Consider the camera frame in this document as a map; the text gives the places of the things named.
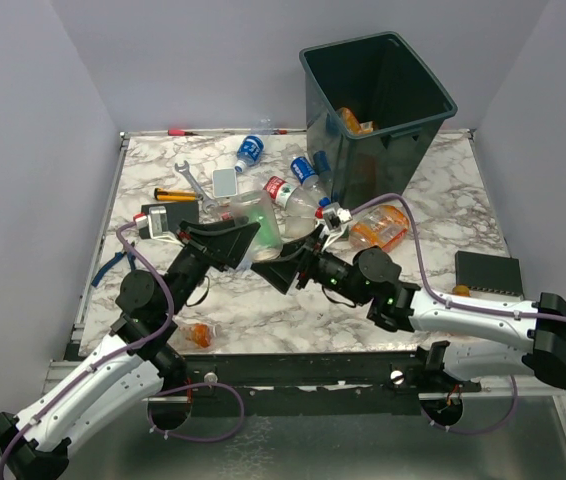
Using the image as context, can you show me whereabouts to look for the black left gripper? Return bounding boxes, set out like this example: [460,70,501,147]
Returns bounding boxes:
[166,217,262,315]

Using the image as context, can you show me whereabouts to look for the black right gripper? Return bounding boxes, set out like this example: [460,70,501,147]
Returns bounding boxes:
[252,223,370,306]

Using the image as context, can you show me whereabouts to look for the clear jar bottle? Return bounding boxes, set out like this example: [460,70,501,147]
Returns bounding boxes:
[230,190,283,262]

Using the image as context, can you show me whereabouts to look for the red label water bottle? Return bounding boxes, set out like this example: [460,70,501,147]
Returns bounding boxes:
[263,176,320,217]

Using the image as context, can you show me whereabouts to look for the crushed orange label bottle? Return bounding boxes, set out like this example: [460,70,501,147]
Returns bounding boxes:
[337,107,378,135]

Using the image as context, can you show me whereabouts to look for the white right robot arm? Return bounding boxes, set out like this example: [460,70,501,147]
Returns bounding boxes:
[251,232,566,391]

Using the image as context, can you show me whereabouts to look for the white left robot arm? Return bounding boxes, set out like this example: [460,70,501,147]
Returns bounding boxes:
[0,214,260,479]

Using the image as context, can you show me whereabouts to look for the pepsi bottle beside bin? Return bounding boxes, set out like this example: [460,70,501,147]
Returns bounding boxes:
[290,156,332,190]

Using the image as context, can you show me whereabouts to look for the dark green plastic bin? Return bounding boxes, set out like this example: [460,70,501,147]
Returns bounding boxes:
[299,32,458,208]

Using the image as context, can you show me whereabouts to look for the green plastic bottle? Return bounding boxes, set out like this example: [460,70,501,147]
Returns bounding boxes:
[249,209,281,248]

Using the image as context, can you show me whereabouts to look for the green cap tea bottle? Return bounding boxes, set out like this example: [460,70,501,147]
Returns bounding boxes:
[283,216,317,240]

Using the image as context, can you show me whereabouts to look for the silver wrench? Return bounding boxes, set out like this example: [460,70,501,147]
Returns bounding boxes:
[174,161,218,214]

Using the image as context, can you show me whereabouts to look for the black flat box left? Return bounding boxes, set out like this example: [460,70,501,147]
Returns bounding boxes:
[141,201,199,234]

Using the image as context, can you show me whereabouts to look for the white grey power bank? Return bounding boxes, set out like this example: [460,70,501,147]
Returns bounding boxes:
[212,168,238,199]

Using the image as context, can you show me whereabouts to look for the yellow utility knife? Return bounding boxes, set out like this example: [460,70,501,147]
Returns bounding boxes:
[153,188,200,202]

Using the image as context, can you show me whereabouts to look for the blue label bottle far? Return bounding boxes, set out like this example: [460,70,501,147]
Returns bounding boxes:
[234,135,264,173]

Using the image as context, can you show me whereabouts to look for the large orange label bottle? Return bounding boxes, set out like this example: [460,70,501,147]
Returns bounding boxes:
[349,205,410,253]

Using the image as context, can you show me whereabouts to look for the red screwdriver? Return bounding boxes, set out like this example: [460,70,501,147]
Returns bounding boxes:
[167,129,198,137]

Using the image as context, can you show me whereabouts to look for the orange juice bottle right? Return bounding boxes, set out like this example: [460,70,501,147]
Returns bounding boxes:
[452,285,471,297]

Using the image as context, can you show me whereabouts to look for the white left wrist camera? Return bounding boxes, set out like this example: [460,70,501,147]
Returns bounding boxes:
[133,205,178,244]

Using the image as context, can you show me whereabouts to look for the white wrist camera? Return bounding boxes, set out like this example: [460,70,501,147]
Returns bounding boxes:
[321,202,353,250]
[133,205,178,244]

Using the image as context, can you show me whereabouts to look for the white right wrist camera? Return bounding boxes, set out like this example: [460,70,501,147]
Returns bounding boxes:
[321,202,353,250]

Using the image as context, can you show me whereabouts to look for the blue handled pliers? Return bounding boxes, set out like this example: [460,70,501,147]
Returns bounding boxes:
[90,249,136,288]

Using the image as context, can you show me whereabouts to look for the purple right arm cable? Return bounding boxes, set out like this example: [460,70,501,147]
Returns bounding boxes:
[342,193,566,436]

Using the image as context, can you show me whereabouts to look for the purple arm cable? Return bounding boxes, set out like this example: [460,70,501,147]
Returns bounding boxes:
[342,193,566,436]
[0,219,244,480]

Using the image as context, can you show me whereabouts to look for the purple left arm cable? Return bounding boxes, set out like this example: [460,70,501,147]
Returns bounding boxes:
[0,219,244,480]

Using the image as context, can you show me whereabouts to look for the black network switch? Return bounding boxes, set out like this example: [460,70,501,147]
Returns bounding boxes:
[455,251,524,297]

